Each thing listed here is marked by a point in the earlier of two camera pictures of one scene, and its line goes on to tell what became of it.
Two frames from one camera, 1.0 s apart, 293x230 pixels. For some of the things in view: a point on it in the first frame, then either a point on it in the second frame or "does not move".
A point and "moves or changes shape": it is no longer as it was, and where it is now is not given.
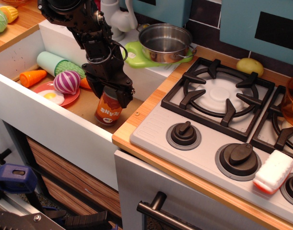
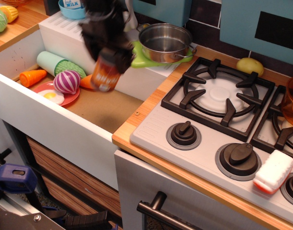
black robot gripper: x=106 y=67 -> x=104 y=28
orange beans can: x=109 y=109 moves or changes shape
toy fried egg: x=52 y=96 does not move
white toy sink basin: x=40 y=87 does not move
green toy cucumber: x=48 y=61 does not move
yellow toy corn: x=11 y=13 does not move
